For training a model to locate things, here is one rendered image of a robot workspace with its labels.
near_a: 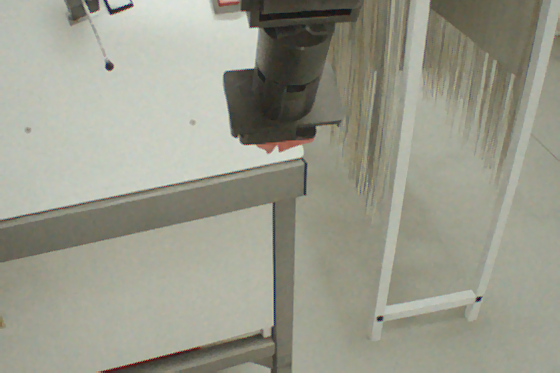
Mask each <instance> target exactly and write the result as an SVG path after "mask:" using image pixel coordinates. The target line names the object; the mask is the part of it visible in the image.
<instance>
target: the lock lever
mask: <svg viewBox="0 0 560 373"><path fill-rule="evenodd" d="M81 2H82V6H83V8H84V10H85V12H86V14H87V16H88V18H89V23H90V25H91V27H92V30H93V32H94V34H95V36H96V39H97V41H98V42H97V43H98V45H99V48H100V50H101V52H102V54H103V57H104V59H105V61H104V62H105V64H107V62H109V61H111V60H110V58H108V56H107V54H106V51H105V49H104V48H103V46H102V43H101V41H100V37H99V34H98V32H97V30H96V28H95V25H94V23H93V21H92V16H91V14H90V12H89V9H88V7H87V6H86V4H85V0H81Z"/></svg>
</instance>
